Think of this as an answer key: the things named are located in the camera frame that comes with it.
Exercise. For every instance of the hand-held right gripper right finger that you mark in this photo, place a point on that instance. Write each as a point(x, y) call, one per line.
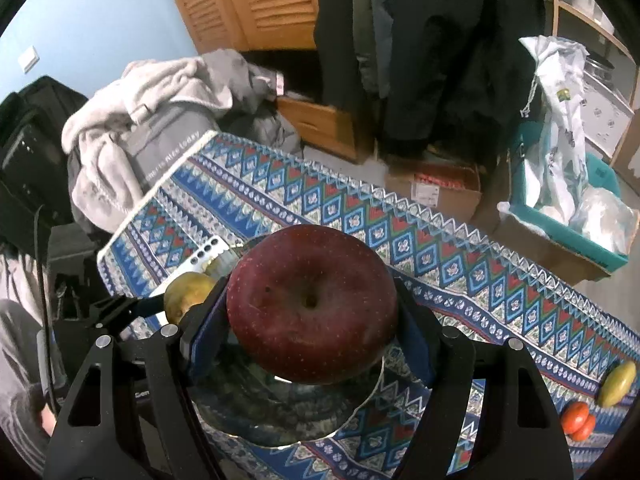
point(414, 340)

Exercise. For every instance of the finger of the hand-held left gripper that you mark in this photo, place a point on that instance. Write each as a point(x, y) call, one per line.
point(125, 307)

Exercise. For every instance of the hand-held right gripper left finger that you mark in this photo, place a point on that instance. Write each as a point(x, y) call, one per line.
point(207, 340)

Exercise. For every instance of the yellow pear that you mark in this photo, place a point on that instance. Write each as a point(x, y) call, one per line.
point(617, 385)
point(182, 297)

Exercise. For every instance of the glass bowl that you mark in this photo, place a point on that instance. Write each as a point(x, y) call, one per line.
point(280, 410)

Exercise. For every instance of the dark red apple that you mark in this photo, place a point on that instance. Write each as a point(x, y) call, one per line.
point(310, 305)

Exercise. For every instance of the small tangerine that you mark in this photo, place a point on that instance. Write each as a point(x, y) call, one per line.
point(587, 429)
point(574, 416)

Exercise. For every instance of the person's left forearm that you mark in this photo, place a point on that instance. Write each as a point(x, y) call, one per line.
point(20, 360)

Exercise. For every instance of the blue patterned tablecloth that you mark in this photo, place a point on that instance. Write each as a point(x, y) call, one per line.
point(350, 240)

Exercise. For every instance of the cardboard box with red packs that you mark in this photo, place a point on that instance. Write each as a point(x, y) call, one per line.
point(450, 200)

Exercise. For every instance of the pile of clothes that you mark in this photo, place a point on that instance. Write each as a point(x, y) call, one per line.
point(100, 160)

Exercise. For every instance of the large cardboard box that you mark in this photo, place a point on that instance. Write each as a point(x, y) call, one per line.
point(545, 255)

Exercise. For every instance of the grey printed cloth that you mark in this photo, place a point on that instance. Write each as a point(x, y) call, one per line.
point(160, 145)

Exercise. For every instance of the black suitcase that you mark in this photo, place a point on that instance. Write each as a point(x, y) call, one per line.
point(35, 150)

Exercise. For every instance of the teal plastic crate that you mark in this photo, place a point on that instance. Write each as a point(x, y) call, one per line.
point(585, 250)

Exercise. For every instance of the clear plastic bag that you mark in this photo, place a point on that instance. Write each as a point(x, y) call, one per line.
point(600, 220)

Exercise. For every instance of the wooden drawer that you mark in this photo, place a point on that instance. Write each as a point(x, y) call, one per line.
point(320, 122)

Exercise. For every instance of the grey crumpled clothing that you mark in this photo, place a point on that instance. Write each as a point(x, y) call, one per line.
point(250, 105)

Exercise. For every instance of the white rice bag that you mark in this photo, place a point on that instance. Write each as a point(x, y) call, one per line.
point(565, 120)

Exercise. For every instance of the black jacket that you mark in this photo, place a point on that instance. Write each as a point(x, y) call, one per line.
point(450, 60)

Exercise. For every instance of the white perforated basket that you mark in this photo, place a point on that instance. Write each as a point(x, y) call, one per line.
point(605, 115)

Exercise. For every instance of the grey jacket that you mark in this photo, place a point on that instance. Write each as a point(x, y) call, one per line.
point(382, 20)

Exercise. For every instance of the steel pot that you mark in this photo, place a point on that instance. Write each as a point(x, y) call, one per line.
point(600, 67)

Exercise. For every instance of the wooden louvered wardrobe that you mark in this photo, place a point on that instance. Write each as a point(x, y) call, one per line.
point(260, 5)

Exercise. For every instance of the wooden shelf unit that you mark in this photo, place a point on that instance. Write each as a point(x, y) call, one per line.
point(580, 12)

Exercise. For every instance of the white light switch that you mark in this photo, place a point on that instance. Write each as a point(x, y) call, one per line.
point(29, 57)

